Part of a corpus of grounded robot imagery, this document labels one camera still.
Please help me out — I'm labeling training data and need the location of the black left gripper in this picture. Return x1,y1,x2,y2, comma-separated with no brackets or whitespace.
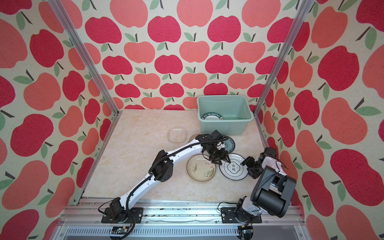
207,144,232,166

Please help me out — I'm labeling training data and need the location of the white plate with black rings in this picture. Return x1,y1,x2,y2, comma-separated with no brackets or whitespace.
220,153,248,181

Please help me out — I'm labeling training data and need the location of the small blue floral plate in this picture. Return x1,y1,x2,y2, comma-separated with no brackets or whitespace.
224,136,236,153

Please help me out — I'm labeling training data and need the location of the cream plate with plant drawing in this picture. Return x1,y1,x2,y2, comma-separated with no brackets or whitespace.
187,155,216,183

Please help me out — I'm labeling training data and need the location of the white plate dark rim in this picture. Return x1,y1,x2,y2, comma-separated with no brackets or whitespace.
201,112,224,121

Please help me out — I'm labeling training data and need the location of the clear grey glass plate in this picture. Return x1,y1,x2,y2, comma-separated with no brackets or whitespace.
188,134,200,142

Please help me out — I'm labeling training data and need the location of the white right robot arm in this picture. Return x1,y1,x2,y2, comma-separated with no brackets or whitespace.
235,147,297,224

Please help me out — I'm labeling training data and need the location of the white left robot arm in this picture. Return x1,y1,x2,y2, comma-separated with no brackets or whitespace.
98,131,230,224

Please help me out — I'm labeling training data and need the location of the mint green plastic bin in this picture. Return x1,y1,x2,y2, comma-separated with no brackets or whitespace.
197,95,255,136

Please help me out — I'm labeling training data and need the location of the clear round glass plate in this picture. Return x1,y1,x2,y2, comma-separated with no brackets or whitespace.
167,127,187,144

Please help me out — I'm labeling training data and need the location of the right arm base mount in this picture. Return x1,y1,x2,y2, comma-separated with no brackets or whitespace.
219,208,263,225

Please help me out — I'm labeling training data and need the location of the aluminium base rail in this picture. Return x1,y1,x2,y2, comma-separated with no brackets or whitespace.
50,198,310,240

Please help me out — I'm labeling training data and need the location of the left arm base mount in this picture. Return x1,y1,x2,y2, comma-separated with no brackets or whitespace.
101,208,144,224

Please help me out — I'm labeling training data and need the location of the right aluminium frame post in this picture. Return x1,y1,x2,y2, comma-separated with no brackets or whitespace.
254,0,315,118

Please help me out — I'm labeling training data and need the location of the aluminium frame post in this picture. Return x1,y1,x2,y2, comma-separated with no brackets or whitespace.
254,0,315,118
48,0,120,116

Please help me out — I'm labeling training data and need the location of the left aluminium frame post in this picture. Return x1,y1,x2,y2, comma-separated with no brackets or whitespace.
48,0,120,116

